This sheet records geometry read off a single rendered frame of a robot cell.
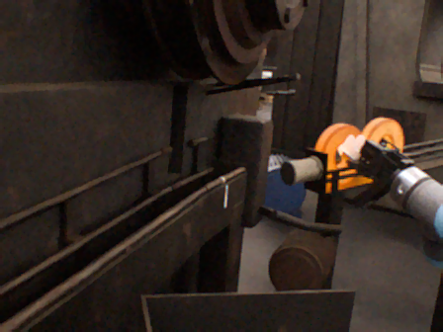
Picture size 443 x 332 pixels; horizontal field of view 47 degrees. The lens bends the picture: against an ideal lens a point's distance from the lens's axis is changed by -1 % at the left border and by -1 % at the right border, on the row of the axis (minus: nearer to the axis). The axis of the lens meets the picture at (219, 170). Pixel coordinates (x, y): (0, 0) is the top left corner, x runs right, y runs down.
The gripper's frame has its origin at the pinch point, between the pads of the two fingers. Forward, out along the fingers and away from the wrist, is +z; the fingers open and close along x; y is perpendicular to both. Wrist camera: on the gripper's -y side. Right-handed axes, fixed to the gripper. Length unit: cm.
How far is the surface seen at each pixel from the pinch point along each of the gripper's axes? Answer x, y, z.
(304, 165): 13.6, -2.9, -2.8
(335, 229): 10.0, -12.8, -15.9
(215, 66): 55, 24, -16
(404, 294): -87, -78, 7
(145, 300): 80, 16, -51
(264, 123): 30.4, 8.6, -3.2
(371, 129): -9.7, 4.8, 0.6
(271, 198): -90, -94, 104
